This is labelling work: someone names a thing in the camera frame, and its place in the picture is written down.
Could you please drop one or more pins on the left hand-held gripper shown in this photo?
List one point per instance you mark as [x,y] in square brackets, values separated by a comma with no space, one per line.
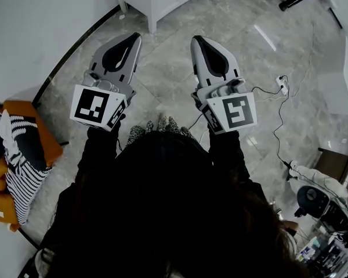
[90,106]

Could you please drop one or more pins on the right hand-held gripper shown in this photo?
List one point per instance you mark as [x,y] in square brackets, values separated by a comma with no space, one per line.
[237,111]

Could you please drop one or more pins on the person's left forearm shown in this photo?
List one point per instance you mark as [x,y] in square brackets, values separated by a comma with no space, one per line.
[98,149]

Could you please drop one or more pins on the person's right forearm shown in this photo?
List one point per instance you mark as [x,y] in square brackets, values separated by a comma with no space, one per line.
[224,152]

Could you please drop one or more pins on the white power strip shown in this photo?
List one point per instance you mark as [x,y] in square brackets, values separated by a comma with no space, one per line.
[282,85]

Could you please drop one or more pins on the person's spotted skirt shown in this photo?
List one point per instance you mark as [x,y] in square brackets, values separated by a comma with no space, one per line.
[168,124]

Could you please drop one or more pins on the orange sofa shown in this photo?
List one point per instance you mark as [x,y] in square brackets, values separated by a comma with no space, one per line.
[46,138]

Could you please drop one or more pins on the white rectangular cabinet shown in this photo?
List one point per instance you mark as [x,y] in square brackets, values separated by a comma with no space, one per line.
[336,88]

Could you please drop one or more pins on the black white patterned pillow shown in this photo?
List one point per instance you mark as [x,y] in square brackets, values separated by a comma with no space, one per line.
[29,149]

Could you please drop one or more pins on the brown wooden box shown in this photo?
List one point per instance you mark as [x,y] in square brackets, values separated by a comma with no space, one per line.
[333,164]

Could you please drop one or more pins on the person's black top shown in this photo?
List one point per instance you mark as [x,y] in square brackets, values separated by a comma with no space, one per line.
[72,213]

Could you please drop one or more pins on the fine striped pillow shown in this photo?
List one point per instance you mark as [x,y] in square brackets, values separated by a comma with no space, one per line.
[23,190]

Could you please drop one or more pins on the white and black machine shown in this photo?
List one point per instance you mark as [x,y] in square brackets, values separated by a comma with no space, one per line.
[310,197]

